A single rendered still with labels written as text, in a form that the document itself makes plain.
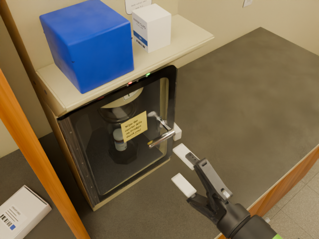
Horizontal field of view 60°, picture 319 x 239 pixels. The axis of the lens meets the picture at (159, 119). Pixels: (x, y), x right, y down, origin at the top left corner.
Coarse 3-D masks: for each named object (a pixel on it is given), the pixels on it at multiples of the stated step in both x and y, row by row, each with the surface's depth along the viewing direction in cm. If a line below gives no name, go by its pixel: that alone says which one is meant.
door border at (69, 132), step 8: (120, 88) 62; (64, 120) 56; (64, 128) 57; (72, 128) 59; (64, 136) 58; (72, 136) 60; (72, 144) 62; (72, 152) 63; (80, 152) 65; (80, 160) 67; (80, 168) 69; (80, 176) 71; (88, 176) 73; (88, 184) 76; (88, 192) 77; (96, 200) 83
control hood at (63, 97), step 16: (176, 16) 59; (176, 32) 55; (192, 32) 55; (208, 32) 55; (160, 48) 51; (176, 48) 51; (192, 48) 52; (144, 64) 48; (160, 64) 49; (48, 80) 45; (64, 80) 45; (112, 80) 45; (128, 80) 46; (48, 96) 48; (64, 96) 42; (80, 96) 42; (96, 96) 44; (64, 112) 44
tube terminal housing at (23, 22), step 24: (0, 0) 41; (24, 0) 39; (48, 0) 42; (72, 0) 44; (120, 0) 49; (168, 0) 56; (24, 24) 41; (24, 48) 44; (48, 48) 46; (48, 120) 68; (72, 168) 77; (120, 192) 93
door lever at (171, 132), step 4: (164, 120) 79; (160, 124) 79; (164, 124) 79; (168, 128) 78; (168, 132) 77; (172, 132) 77; (160, 136) 76; (164, 136) 76; (168, 136) 76; (152, 140) 75; (156, 140) 75; (160, 140) 75; (164, 140) 76; (148, 144) 74; (152, 144) 74; (156, 144) 75
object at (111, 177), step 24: (168, 72) 67; (120, 96) 62; (144, 96) 67; (168, 96) 73; (72, 120) 58; (96, 120) 62; (120, 120) 67; (168, 120) 81; (96, 144) 67; (120, 144) 73; (144, 144) 81; (168, 144) 90; (96, 168) 73; (120, 168) 81; (144, 168) 90; (96, 192) 81
